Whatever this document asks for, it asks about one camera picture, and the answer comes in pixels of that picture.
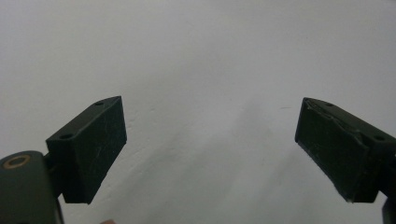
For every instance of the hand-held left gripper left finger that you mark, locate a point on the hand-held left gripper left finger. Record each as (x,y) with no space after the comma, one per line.
(88,149)

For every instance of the small pinkish object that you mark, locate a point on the small pinkish object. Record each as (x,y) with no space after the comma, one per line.
(108,221)

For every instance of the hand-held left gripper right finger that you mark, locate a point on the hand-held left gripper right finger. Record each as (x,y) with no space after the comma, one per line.
(339,149)

